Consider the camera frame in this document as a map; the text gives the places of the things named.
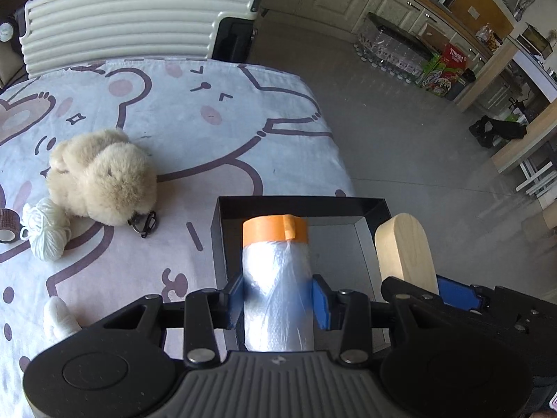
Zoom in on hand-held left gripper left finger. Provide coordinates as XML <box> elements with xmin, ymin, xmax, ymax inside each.
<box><xmin>93</xmin><ymin>274</ymin><xmax>245</xmax><ymax>366</ymax></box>

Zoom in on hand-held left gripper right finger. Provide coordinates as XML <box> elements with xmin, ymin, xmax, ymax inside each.
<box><xmin>311</xmin><ymin>276</ymin><xmax>396</xmax><ymax>366</ymax></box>

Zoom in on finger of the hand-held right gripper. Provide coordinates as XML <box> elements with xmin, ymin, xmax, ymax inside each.
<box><xmin>381</xmin><ymin>275</ymin><xmax>441</xmax><ymax>314</ymax></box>
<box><xmin>437</xmin><ymin>276</ymin><xmax>497</xmax><ymax>315</ymax></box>

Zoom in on rounded wooden block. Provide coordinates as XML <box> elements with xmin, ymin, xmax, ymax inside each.
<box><xmin>375</xmin><ymin>213</ymin><xmax>438</xmax><ymax>297</ymax></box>

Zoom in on plastic bag roll orange band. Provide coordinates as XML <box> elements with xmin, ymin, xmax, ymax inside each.
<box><xmin>241</xmin><ymin>214</ymin><xmax>315</xmax><ymax>353</ymax></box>

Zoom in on black shallow box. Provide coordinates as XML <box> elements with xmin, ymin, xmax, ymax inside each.
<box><xmin>211</xmin><ymin>196</ymin><xmax>391</xmax><ymax>353</ymax></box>

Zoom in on white knotted cloth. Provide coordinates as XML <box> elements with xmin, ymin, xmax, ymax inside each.
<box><xmin>43</xmin><ymin>295</ymin><xmax>82</xmax><ymax>340</ymax></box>

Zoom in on white yarn ball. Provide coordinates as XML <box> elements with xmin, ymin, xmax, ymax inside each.
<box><xmin>19</xmin><ymin>197</ymin><xmax>73</xmax><ymax>263</ymax></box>

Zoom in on white metal rack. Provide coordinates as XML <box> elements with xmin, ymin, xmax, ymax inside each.
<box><xmin>515</xmin><ymin>156</ymin><xmax>552</xmax><ymax>195</ymax></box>

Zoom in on wooden side table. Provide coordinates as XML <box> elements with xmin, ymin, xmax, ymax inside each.
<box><xmin>492</xmin><ymin>98</ymin><xmax>557</xmax><ymax>176</ymax></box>

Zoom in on black shoes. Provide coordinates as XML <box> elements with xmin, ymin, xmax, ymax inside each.
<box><xmin>469</xmin><ymin>115</ymin><xmax>528</xmax><ymax>149</ymax></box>

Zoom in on beige plush toy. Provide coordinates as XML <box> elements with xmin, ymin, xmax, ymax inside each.
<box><xmin>45</xmin><ymin>128</ymin><xmax>158</xmax><ymax>240</ymax></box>

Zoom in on printed bear blanket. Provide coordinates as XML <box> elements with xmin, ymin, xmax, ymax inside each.
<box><xmin>0</xmin><ymin>56</ymin><xmax>358</xmax><ymax>418</ymax></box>

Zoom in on green carton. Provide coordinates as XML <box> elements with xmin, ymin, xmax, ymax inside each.
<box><xmin>415</xmin><ymin>52</ymin><xmax>463</xmax><ymax>99</ymax></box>

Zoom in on dark waste bin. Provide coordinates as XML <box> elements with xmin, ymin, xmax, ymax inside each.
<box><xmin>448</xmin><ymin>69</ymin><xmax>478</xmax><ymax>102</ymax></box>

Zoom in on red carton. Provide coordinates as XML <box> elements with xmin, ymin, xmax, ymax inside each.
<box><xmin>437</xmin><ymin>44</ymin><xmax>469</xmax><ymax>80</ymax></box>

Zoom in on brown tape roll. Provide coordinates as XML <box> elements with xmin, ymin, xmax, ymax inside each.
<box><xmin>0</xmin><ymin>208</ymin><xmax>21</xmax><ymax>245</ymax></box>

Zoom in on pack of water bottles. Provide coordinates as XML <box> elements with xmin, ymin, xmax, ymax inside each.
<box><xmin>354</xmin><ymin>12</ymin><xmax>437</xmax><ymax>86</ymax></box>

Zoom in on snack bags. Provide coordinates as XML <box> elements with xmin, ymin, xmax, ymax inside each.
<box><xmin>476</xmin><ymin>23</ymin><xmax>502</xmax><ymax>49</ymax></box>

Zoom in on glass tank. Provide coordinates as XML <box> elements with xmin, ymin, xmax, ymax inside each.
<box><xmin>517</xmin><ymin>23</ymin><xmax>554</xmax><ymax>58</ymax></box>

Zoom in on white ribbed suitcase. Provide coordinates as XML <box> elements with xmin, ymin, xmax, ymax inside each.
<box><xmin>0</xmin><ymin>0</ymin><xmax>266</xmax><ymax>76</ymax></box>

